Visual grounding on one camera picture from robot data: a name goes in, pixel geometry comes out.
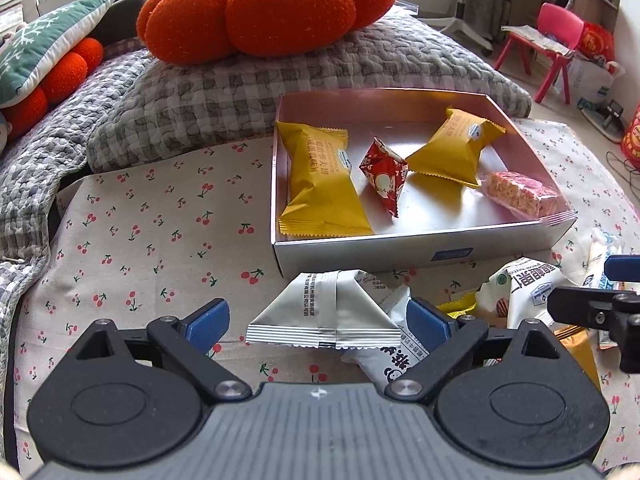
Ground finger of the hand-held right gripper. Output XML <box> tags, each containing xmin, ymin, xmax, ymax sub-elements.
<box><xmin>546</xmin><ymin>285</ymin><xmax>640</xmax><ymax>374</ymax></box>
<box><xmin>603</xmin><ymin>254</ymin><xmax>640</xmax><ymax>282</ymax></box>

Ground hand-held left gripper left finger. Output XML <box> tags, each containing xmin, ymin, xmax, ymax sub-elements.
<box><xmin>75</xmin><ymin>297</ymin><xmax>252</xmax><ymax>406</ymax></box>

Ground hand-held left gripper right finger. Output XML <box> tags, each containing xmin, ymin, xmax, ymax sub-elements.
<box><xmin>387</xmin><ymin>297</ymin><xmax>564</xmax><ymax>406</ymax></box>

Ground clear packet with blue print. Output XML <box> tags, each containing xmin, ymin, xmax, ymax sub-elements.
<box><xmin>570</xmin><ymin>227</ymin><xmax>626</xmax><ymax>289</ymax></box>

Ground shiny yellow snack packet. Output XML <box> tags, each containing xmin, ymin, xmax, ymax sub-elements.
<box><xmin>437</xmin><ymin>292</ymin><xmax>482</xmax><ymax>319</ymax></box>

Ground golden bar snack packet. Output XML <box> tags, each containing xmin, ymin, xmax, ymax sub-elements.
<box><xmin>554</xmin><ymin>324</ymin><xmax>604</xmax><ymax>392</ymax></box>

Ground white panda print packet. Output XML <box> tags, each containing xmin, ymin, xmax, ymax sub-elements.
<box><xmin>341</xmin><ymin>282</ymin><xmax>431</xmax><ymax>396</ymax></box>

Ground white packet with blue label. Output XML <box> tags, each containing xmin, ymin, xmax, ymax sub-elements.
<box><xmin>475</xmin><ymin>257</ymin><xmax>576</xmax><ymax>332</ymax></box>

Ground white cardboard box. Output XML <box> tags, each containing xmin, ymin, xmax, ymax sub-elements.
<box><xmin>270</xmin><ymin>88</ymin><xmax>578</xmax><ymax>279</ymax></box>

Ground silver snack packet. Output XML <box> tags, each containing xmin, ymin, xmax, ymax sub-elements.
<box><xmin>245</xmin><ymin>269</ymin><xmax>402</xmax><ymax>351</ymax></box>

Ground cherry print cloth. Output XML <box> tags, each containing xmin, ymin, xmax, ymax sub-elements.
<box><xmin>10</xmin><ymin>117</ymin><xmax>640</xmax><ymax>472</ymax></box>

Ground pink rice bar packet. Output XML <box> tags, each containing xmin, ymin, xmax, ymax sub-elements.
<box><xmin>479</xmin><ymin>169</ymin><xmax>576</xmax><ymax>226</ymax></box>

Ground red printed container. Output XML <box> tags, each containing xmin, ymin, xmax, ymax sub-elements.
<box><xmin>621</xmin><ymin>102</ymin><xmax>640</xmax><ymax>171</ymax></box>

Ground black device on floor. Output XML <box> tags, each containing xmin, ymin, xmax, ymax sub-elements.
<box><xmin>597</xmin><ymin>99</ymin><xmax>625</xmax><ymax>131</ymax></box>

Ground red triangular snack packet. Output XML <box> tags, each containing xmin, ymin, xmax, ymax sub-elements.
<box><xmin>358</xmin><ymin>136</ymin><xmax>410</xmax><ymax>219</ymax></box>

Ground white shopping bag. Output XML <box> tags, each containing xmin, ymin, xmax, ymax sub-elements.
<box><xmin>567</xmin><ymin>54</ymin><xmax>626</xmax><ymax>109</ymax></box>

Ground red gift bag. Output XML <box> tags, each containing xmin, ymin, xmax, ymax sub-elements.
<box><xmin>577</xmin><ymin>22</ymin><xmax>616</xmax><ymax>64</ymax></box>

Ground grey checked pillow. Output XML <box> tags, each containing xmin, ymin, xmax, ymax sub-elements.
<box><xmin>87</xmin><ymin>12</ymin><xmax>534</xmax><ymax>174</ymax></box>

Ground grey checked blanket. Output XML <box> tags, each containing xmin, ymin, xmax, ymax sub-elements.
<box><xmin>0</xmin><ymin>50</ymin><xmax>152</xmax><ymax>312</ymax></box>

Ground papers on pink chair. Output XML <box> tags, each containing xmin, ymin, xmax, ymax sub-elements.
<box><xmin>501</xmin><ymin>24</ymin><xmax>576</xmax><ymax>56</ymax></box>

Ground pink plastic child chair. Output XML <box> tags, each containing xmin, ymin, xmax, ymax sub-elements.
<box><xmin>494</xmin><ymin>2</ymin><xmax>586</xmax><ymax>106</ymax></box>

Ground orange segmented plush cushion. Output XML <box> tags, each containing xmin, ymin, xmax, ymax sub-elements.
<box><xmin>0</xmin><ymin>37</ymin><xmax>105</xmax><ymax>141</ymax></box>

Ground grey office chair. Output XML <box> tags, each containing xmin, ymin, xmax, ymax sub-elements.
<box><xmin>412</xmin><ymin>0</ymin><xmax>514</xmax><ymax>54</ymax></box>

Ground dark grey cushion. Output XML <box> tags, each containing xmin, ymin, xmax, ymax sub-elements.
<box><xmin>90</xmin><ymin>0</ymin><xmax>151</xmax><ymax>49</ymax></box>

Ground orange pumpkin cushion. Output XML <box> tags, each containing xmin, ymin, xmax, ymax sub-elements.
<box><xmin>136</xmin><ymin>0</ymin><xmax>399</xmax><ymax>66</ymax></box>

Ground green snowflake pillow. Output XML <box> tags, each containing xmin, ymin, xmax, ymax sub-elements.
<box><xmin>0</xmin><ymin>0</ymin><xmax>119</xmax><ymax>109</ymax></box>

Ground black cable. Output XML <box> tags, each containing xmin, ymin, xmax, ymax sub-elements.
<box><xmin>607</xmin><ymin>149</ymin><xmax>640</xmax><ymax>187</ymax></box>

